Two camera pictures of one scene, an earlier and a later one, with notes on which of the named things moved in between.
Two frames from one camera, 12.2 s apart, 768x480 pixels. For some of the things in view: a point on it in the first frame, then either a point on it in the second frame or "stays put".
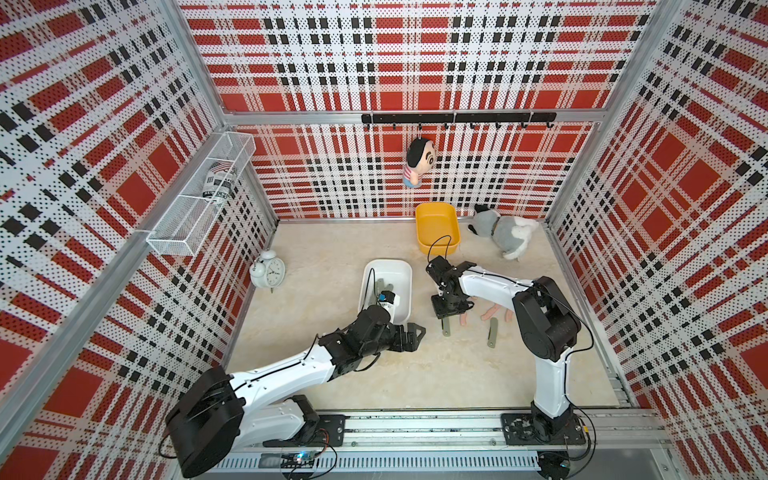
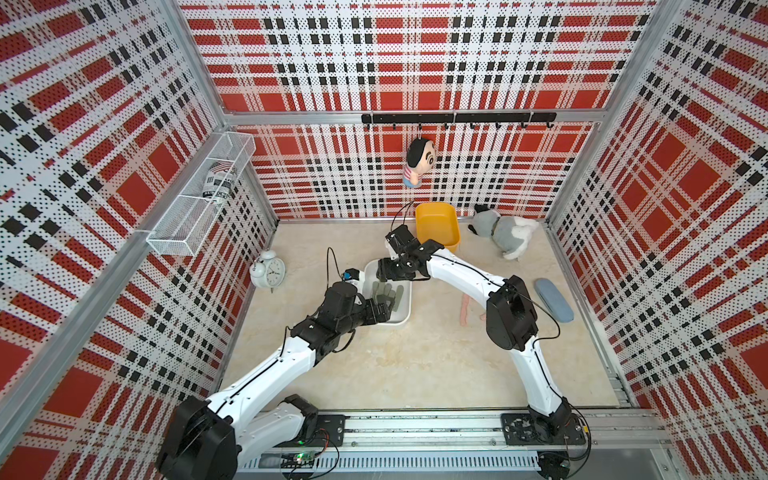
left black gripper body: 396,343 -> 363,314
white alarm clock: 268,270 stays put
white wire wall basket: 184,230 stays put
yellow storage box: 434,221 stays put
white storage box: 385,274 stays put
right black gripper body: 445,305 -> 395,268
